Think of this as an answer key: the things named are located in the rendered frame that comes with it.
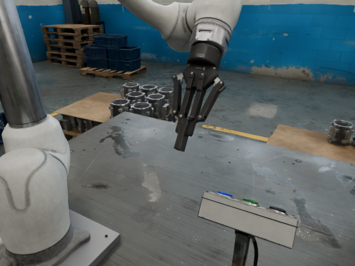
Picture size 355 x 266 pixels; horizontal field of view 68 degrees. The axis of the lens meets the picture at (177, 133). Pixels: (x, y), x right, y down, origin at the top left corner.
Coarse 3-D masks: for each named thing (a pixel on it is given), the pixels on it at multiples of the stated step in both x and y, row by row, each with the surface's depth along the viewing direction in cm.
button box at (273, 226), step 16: (208, 192) 50; (208, 208) 49; (224, 208) 48; (240, 208) 47; (256, 208) 46; (224, 224) 47; (240, 224) 46; (256, 224) 46; (272, 224) 45; (288, 224) 44; (272, 240) 44; (288, 240) 43
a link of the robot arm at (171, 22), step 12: (120, 0) 62; (132, 0) 62; (144, 0) 65; (132, 12) 67; (144, 12) 67; (156, 12) 68; (168, 12) 69; (180, 12) 69; (156, 24) 70; (168, 24) 70; (180, 24) 69; (168, 36) 72; (180, 36) 71; (180, 48) 77
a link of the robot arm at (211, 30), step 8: (200, 24) 58; (208, 24) 57; (216, 24) 57; (224, 24) 58; (192, 32) 61; (200, 32) 58; (208, 32) 57; (216, 32) 57; (224, 32) 58; (192, 40) 59; (200, 40) 57; (208, 40) 57; (216, 40) 57; (224, 40) 58; (216, 48) 58; (224, 48) 59
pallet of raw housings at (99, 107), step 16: (96, 96) 326; (112, 96) 326; (128, 96) 265; (144, 96) 271; (160, 96) 270; (64, 112) 278; (80, 112) 278; (96, 112) 278; (112, 112) 248; (144, 112) 236; (160, 112) 264; (64, 128) 289; (80, 128) 277
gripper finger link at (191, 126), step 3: (195, 117) 57; (195, 120) 57; (198, 120) 57; (201, 120) 57; (189, 123) 58; (192, 123) 57; (195, 123) 58; (189, 126) 57; (192, 126) 57; (189, 129) 57; (192, 129) 57; (186, 132) 57; (189, 132) 57; (192, 132) 58; (186, 135) 58; (189, 135) 57
